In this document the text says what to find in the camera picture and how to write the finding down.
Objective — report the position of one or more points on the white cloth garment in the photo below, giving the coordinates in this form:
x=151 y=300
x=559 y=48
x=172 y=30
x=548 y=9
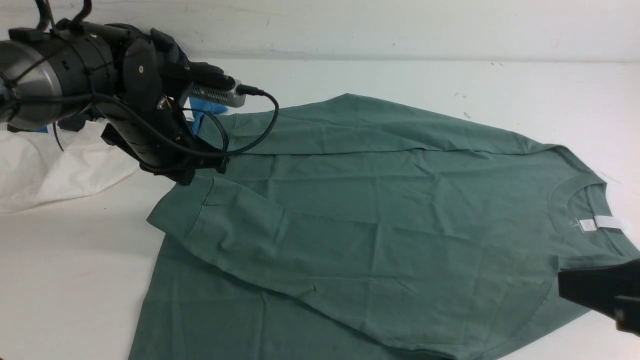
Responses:
x=38 y=168

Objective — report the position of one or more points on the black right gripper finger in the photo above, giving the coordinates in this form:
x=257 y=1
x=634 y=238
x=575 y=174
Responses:
x=613 y=291

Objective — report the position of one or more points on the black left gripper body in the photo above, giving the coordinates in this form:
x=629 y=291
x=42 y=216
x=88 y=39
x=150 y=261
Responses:
x=146 y=119

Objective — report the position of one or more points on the green long-sleeve top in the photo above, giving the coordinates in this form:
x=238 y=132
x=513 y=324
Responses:
x=361 y=229

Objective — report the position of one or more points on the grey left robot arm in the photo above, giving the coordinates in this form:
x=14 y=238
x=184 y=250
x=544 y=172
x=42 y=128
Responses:
x=47 y=77

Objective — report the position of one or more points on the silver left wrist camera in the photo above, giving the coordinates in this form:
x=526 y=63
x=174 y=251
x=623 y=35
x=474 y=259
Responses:
x=211 y=84

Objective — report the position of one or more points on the blue cloth garment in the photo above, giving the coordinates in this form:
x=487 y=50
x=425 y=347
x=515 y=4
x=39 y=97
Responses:
x=199 y=109

